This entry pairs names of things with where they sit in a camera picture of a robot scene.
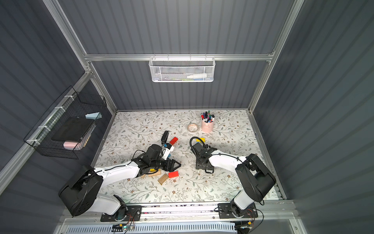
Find red block lower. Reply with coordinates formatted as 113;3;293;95
168;171;179;178

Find white wire mesh basket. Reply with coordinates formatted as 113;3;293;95
149;58;216;82

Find wooden block middle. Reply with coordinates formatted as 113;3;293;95
148;170;161;177

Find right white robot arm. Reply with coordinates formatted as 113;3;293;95
190;143;277;217

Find wooden block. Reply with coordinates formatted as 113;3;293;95
148;170;161;177
158;174;169;185

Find red block near stapler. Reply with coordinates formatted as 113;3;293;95
169;137;178;145

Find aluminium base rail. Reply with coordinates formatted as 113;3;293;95
54;202;264;234

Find yellow block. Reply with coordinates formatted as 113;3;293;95
196;137;206;143

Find pink eraser in basket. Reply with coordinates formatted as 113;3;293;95
63;141;78;150

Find pink pen cup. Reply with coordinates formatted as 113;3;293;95
201;120;214;133

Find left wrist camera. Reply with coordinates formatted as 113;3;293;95
162;143;174;160

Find black notebook in basket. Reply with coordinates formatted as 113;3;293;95
51;118;94;142

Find wooden block right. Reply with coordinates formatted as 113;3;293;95
158;174;169;185

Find light blue box in basket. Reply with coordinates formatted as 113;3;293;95
85;112;102;120

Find small glass dish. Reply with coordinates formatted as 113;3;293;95
187;123;200;133

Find black wire wall basket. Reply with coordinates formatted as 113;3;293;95
23;88;111;160

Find white bottle in basket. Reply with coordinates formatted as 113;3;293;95
187;73;207;80

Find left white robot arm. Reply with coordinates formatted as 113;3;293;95
58;144;181;216

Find black stapler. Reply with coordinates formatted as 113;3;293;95
161;131;169;145

